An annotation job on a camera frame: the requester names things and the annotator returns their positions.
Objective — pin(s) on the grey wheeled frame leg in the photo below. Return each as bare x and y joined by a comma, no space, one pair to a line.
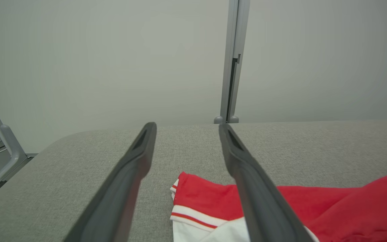
10,148

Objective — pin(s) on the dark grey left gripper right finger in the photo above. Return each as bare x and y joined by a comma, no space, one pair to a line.
264,205

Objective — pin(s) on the red and white jersey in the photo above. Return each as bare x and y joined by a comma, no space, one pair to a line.
210,198

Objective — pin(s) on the grey partition post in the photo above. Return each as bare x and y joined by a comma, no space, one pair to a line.
235,40

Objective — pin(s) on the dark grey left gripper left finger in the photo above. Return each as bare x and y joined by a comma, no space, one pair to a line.
119,195

